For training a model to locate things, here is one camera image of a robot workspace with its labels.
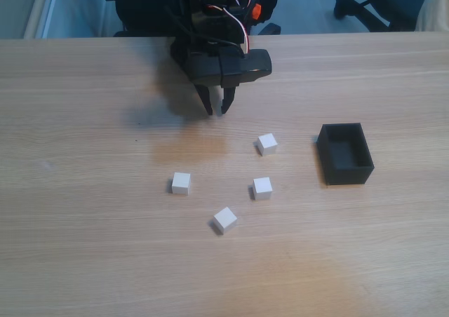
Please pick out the black open box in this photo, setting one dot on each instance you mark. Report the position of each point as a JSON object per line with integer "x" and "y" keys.
{"x": 345, "y": 175}

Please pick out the orange plastic clip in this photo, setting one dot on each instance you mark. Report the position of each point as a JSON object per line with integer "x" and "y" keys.
{"x": 256, "y": 11}

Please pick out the white cube block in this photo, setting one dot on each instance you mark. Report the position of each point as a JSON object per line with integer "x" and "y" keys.
{"x": 262, "y": 188}
{"x": 267, "y": 144}
{"x": 181, "y": 183}
{"x": 224, "y": 220}

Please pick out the black oval camera box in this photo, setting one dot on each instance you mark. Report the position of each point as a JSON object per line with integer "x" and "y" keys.
{"x": 249, "y": 64}

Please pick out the white board panel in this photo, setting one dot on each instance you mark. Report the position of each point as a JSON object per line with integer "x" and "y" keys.
{"x": 63, "y": 12}

